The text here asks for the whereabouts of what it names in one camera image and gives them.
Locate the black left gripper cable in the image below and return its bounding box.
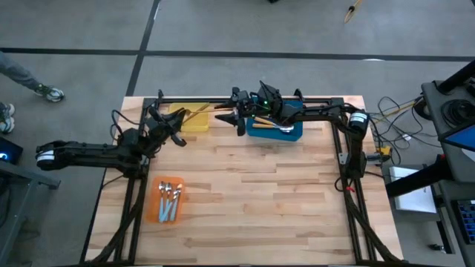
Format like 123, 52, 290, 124
110, 109, 142, 144

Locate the gray equipment cart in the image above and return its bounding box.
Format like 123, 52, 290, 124
421, 79, 475, 185

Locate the gray side table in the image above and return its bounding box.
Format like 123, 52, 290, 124
0, 161, 62, 267

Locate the person's leg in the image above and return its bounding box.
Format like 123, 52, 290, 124
0, 50, 66, 103

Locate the person's foot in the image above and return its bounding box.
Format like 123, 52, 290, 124
0, 102, 16, 135

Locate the keypad with coloured keys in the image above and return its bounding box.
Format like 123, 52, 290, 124
455, 199, 475, 245

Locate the blue flat panel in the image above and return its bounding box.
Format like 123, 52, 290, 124
439, 124, 475, 153

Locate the coiled black cable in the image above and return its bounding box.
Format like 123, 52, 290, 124
440, 99, 475, 129

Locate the orange plastic bin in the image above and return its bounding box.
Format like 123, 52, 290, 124
145, 176, 186, 225

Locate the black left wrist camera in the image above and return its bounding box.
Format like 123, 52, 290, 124
170, 132, 188, 148

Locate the black aluminium table frame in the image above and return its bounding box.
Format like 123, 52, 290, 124
79, 96, 400, 266

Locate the black slanted bar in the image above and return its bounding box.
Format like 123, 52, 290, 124
384, 154, 448, 200
436, 60, 475, 94

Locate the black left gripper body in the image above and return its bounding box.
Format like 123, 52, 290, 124
142, 110, 180, 148

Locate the gray desk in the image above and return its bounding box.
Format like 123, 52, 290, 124
432, 179, 475, 267

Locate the yellow floor cable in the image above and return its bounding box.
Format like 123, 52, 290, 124
370, 102, 423, 127

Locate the dark screen with blue light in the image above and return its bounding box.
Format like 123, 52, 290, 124
0, 136, 24, 166

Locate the white box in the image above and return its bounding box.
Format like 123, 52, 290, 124
388, 165, 438, 214

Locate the yellow plastic bin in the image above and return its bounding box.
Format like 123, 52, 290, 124
168, 102, 211, 134

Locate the teal plastic bin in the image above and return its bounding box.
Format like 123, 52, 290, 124
246, 96, 304, 142

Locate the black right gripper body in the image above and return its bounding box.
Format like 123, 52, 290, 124
232, 80, 286, 122

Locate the black floor cable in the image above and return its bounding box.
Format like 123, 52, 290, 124
369, 95, 426, 166

